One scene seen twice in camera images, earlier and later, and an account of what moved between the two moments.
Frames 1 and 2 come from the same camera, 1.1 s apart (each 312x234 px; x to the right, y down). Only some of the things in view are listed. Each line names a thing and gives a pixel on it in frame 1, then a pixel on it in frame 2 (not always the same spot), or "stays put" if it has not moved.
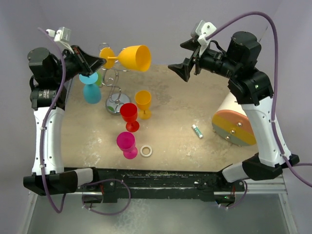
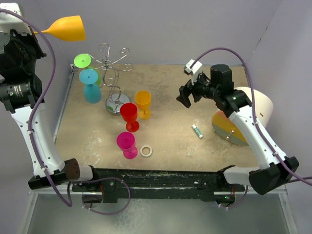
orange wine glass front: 137,57 → 68,28
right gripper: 184,69 → 187,89
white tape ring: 146,155 stays put
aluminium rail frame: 261,205 stays put
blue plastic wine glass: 92,92 stays put
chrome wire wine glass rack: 110,77 stays put
